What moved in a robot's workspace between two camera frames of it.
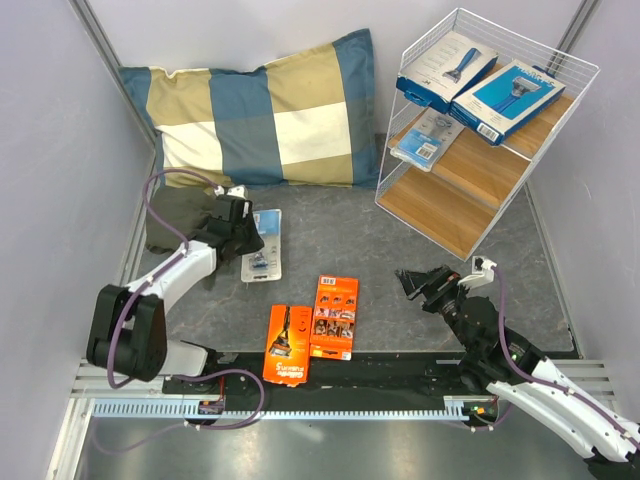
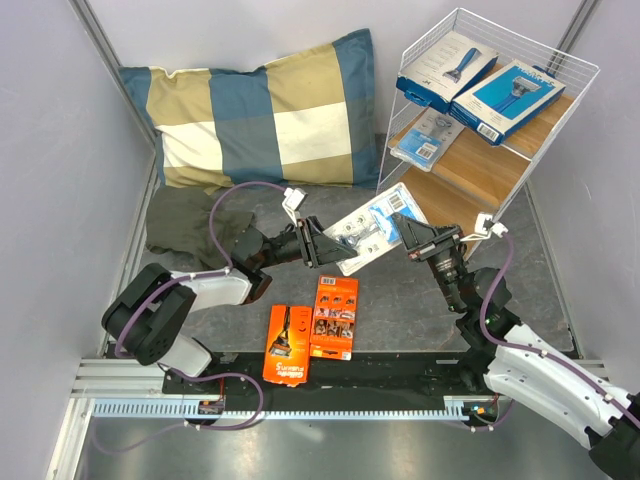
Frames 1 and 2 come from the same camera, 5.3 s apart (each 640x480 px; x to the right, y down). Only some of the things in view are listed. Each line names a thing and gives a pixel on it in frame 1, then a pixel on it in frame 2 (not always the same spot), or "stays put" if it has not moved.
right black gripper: x=440 y=281 -> x=421 y=240
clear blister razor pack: x=265 y=264 -> x=371 y=230
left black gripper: x=256 y=242 -> x=317 y=247
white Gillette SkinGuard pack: x=429 y=140 stays put
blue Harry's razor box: x=495 y=107 stays put
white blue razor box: x=435 y=75 stays put
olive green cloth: x=185 y=209 stays put
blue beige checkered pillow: x=306 y=120 stays put
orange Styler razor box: x=333 y=328 stays put
